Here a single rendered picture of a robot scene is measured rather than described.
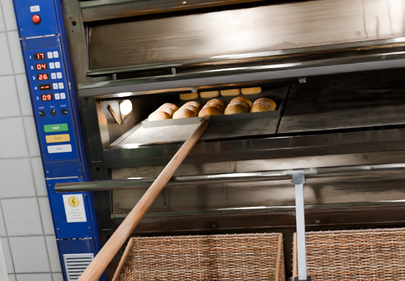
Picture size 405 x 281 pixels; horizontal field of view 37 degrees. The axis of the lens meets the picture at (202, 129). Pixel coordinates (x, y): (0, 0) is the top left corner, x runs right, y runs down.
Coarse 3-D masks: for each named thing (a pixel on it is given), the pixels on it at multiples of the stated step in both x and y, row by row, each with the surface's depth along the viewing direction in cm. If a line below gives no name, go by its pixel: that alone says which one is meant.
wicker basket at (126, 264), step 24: (144, 240) 216; (168, 240) 214; (192, 240) 211; (216, 240) 210; (240, 240) 208; (264, 240) 206; (120, 264) 204; (144, 264) 216; (168, 264) 213; (192, 264) 211; (216, 264) 209; (240, 264) 208; (264, 264) 205
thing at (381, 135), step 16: (352, 128) 200; (368, 128) 197; (384, 128) 195; (400, 128) 193; (128, 144) 218; (144, 144) 214; (160, 144) 211; (176, 144) 209; (208, 144) 206; (224, 144) 205; (240, 144) 204; (256, 144) 203; (272, 144) 202; (288, 144) 201; (304, 144) 200; (320, 144) 199; (336, 144) 198
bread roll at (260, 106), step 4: (256, 104) 236; (260, 104) 235; (264, 104) 235; (268, 104) 235; (252, 108) 237; (256, 108) 235; (260, 108) 235; (264, 108) 234; (268, 108) 234; (272, 108) 235
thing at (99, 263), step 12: (204, 120) 228; (192, 144) 198; (180, 156) 182; (168, 168) 169; (156, 180) 159; (168, 180) 165; (156, 192) 152; (144, 204) 143; (132, 216) 135; (120, 228) 129; (132, 228) 132; (108, 240) 123; (120, 240) 124; (108, 252) 118; (96, 264) 112; (108, 264) 117; (84, 276) 108; (96, 276) 110
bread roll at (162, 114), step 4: (156, 112) 244; (160, 112) 244; (164, 112) 244; (152, 116) 244; (156, 116) 243; (160, 116) 243; (164, 116) 243; (168, 116) 243; (148, 120) 245; (152, 120) 243
